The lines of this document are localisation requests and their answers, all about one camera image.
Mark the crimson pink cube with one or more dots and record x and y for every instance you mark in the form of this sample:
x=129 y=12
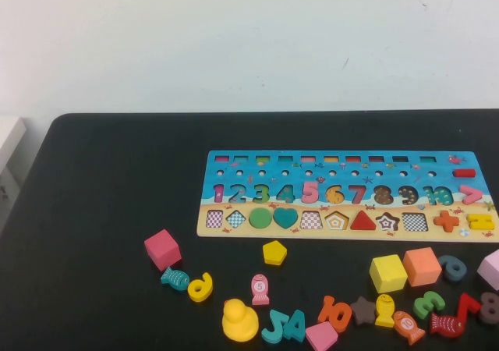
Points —
x=163 y=249

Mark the wooden number shape puzzle board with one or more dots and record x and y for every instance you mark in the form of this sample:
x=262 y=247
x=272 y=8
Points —
x=343 y=180

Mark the brown number eight piece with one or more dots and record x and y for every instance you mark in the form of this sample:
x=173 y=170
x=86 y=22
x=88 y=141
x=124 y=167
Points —
x=482 y=315

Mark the pink number five piece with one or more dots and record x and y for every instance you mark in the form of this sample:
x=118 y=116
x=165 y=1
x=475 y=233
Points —
x=312 y=185

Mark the red number seven piece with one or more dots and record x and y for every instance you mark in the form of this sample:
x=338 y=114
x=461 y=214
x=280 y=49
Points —
x=466 y=302

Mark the brown star piece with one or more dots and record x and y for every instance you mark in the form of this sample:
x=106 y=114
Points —
x=363 y=311

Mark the pink greater-than sign piece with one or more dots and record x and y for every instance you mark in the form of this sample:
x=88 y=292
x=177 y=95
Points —
x=476 y=195

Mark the teal heart piece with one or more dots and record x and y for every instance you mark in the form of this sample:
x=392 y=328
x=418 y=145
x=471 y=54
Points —
x=285 y=217

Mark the teal curved number piece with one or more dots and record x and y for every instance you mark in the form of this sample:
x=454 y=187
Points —
x=281 y=329

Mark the orange plus sign piece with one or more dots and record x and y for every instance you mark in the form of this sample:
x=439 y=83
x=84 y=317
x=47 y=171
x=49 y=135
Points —
x=446 y=221

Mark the yellow equals sign piece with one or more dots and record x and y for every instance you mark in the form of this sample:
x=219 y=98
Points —
x=473 y=222

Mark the pink wooden fish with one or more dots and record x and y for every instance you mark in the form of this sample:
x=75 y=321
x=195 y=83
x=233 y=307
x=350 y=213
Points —
x=260 y=286

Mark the yellow pentagon piece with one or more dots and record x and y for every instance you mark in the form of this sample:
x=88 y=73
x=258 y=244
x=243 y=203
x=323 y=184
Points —
x=274 y=252

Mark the teal number four piece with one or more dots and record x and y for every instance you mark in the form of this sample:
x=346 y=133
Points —
x=299 y=327

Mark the orange cube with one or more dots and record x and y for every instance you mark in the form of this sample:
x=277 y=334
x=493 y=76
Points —
x=423 y=267

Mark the teal wooden fish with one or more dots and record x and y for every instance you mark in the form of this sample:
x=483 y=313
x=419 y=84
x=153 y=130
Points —
x=176 y=279

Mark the red triangle piece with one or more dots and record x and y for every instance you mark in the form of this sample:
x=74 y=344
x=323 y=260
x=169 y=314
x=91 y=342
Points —
x=363 y=223

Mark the yellow toy duck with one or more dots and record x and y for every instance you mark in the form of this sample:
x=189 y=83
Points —
x=239 y=323

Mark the green number three piece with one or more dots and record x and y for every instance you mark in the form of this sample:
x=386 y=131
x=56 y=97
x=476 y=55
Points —
x=420 y=306

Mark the green circle piece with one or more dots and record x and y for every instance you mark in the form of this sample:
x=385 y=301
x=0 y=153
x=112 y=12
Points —
x=260 y=218

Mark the light pink cube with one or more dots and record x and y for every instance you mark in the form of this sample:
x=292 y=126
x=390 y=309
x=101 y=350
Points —
x=490 y=269

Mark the grey-blue number nine piece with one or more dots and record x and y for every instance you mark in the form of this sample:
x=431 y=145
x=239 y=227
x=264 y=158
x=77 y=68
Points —
x=446 y=261

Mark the orange wooden fish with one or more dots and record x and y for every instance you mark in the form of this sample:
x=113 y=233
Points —
x=407 y=323

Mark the red minus sign piece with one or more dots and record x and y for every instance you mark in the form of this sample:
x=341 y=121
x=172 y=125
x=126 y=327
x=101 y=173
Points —
x=464 y=173

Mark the orange number ten piece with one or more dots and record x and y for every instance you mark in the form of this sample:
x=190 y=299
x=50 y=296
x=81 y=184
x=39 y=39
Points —
x=326 y=310

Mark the yellow cube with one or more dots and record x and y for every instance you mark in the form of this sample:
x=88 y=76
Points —
x=388 y=275

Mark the yellow number six piece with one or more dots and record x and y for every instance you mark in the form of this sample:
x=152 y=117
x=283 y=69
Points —
x=207 y=282

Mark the yellow wooden fish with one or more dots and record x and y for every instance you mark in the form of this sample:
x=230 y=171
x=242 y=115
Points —
x=385 y=308

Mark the red wooden fish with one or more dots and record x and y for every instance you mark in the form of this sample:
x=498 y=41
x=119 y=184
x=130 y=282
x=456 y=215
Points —
x=448 y=325

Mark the pink trapezoid piece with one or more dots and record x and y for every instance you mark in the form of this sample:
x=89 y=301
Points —
x=321 y=337

